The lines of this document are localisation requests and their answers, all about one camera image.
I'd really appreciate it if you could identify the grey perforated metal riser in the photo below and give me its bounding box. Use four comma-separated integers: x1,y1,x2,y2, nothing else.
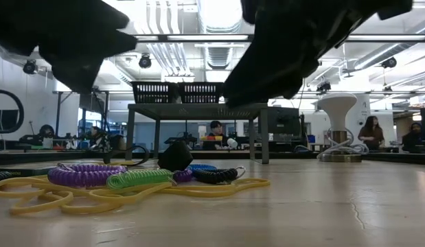
126,102,270,165

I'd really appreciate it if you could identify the green coil keychain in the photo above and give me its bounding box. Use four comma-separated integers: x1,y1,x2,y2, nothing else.
106,168,175,191

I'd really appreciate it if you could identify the black monitor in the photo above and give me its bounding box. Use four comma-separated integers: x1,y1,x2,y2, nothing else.
266,106,301,142

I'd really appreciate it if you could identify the small black rectangular block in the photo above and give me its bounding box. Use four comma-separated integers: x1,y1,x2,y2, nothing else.
157,139,194,173

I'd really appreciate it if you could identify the large purple coil keychain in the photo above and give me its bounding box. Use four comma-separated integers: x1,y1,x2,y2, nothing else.
47,163,129,189

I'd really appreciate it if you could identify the white lamp cable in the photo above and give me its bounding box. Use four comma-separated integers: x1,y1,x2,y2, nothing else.
316,127,370,161

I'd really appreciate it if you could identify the black aluminium table frame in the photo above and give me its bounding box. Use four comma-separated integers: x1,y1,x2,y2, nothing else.
0,149,425,166

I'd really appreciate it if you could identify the person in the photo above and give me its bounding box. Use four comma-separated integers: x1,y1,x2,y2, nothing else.
202,119,230,150
38,123,56,149
400,122,423,154
358,115,387,150

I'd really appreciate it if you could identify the blue coil keychain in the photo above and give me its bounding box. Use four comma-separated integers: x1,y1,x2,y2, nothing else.
187,163,219,173

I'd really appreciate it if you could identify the black steel post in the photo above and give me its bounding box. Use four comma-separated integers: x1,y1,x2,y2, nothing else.
55,91,62,137

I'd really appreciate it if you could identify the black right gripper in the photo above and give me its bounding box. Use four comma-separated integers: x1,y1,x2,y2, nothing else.
221,0,351,107

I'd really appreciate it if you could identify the black hanging screen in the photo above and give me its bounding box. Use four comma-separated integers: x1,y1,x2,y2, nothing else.
79,92,106,114

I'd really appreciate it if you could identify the white mushroom table lamp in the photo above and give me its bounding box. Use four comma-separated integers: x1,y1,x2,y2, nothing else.
317,92,363,163

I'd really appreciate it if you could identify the black oval wall frame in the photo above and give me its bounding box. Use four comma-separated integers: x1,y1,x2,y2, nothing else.
0,89,25,134

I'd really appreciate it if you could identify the yellow green crayon box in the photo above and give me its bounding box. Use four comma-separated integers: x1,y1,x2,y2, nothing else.
0,166,49,178

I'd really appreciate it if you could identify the white column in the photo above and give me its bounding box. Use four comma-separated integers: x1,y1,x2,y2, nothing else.
349,93,374,152

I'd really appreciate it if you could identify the small purple coil keychain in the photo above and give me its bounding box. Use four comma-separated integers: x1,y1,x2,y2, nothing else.
172,169,194,184

